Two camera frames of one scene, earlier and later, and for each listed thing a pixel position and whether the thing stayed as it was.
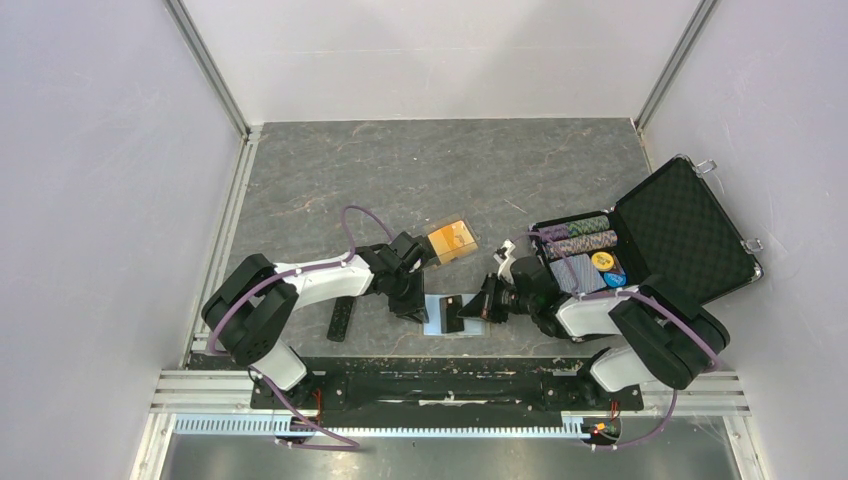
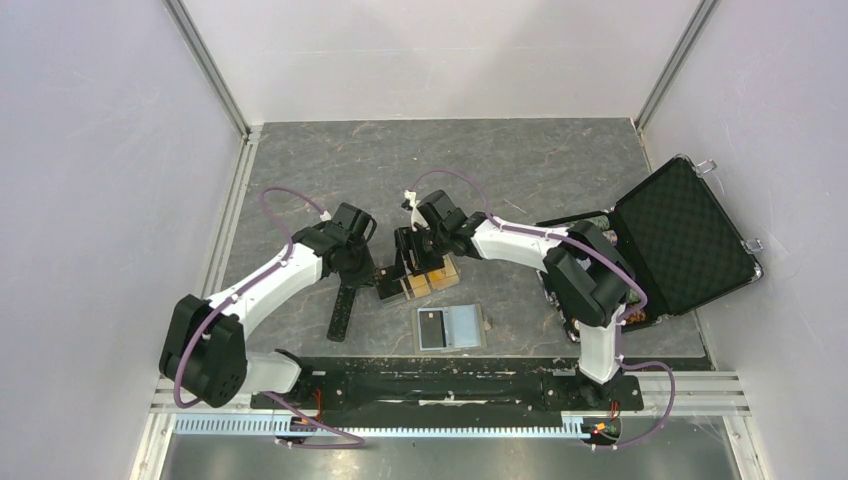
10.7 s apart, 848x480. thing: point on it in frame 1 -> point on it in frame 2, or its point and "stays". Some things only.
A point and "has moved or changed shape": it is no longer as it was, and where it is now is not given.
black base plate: (447, 391) stays
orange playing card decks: (450, 237) has moved or changed shape
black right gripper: (484, 304) -> (407, 240)
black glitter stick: (340, 318) stays
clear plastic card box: (435, 326) has moved or changed shape
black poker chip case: (673, 226) stays
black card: (449, 308) -> (433, 331)
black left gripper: (414, 308) -> (366, 276)
